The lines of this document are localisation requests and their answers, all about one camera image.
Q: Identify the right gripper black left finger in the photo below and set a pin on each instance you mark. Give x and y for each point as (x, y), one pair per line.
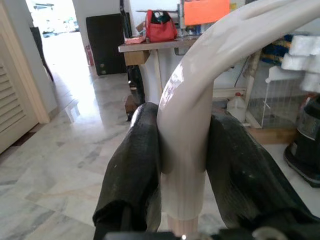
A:
(132, 162)

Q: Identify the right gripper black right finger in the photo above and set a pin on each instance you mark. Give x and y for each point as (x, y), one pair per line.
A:
(240, 170)

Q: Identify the black round floor appliance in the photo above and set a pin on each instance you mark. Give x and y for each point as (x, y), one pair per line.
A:
(306, 155)

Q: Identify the white plastic jug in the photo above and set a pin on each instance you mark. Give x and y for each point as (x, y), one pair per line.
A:
(237, 108)

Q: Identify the black upright appliance under table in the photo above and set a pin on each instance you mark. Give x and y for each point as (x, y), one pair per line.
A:
(136, 87)

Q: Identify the red fire extinguisher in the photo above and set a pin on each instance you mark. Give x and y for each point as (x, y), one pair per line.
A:
(89, 56)

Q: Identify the grey top table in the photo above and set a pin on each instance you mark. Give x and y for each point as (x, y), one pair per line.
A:
(155, 46)

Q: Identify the black cabinet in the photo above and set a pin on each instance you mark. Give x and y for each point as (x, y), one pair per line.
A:
(106, 45)

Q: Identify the pink packet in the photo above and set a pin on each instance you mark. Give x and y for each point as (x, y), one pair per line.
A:
(135, 40)

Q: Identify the blue and yellow crate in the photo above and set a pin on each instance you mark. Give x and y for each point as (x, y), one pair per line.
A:
(275, 50)

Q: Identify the white stacked packages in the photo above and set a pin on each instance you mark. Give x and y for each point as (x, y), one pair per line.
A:
(303, 57)

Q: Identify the cream louvered door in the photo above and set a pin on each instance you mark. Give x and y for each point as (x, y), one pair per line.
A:
(12, 100)

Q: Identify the red bag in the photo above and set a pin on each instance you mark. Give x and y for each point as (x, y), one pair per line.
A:
(160, 30)

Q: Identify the orange board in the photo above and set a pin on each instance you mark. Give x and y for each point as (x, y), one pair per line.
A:
(206, 12)

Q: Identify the beige wooden post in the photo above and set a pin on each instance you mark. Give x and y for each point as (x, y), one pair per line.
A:
(252, 75)

